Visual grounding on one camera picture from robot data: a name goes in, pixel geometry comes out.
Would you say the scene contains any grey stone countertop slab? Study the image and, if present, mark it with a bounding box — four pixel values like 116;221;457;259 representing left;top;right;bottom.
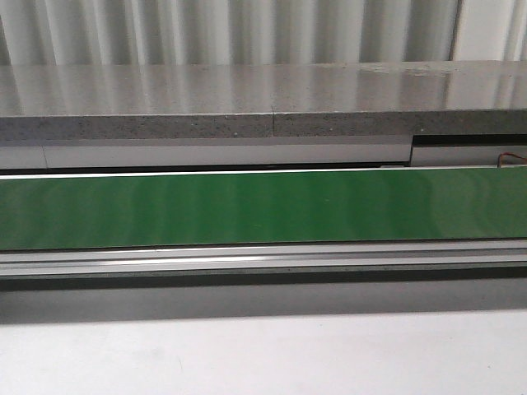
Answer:
1;61;526;142

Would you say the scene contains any white pleated curtain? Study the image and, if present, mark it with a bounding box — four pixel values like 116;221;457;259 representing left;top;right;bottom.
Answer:
1;1;526;65

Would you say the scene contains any red wire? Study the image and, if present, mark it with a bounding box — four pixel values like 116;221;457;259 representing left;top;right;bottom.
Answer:
496;152;527;168

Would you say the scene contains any white panel under countertop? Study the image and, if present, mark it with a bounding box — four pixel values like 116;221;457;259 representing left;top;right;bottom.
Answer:
1;134;526;170

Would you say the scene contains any aluminium conveyor frame rail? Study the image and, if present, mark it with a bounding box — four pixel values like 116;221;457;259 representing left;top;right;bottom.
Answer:
1;239;526;279

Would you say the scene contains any green conveyor belt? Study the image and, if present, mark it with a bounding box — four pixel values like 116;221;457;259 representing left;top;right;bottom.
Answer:
1;167;526;251

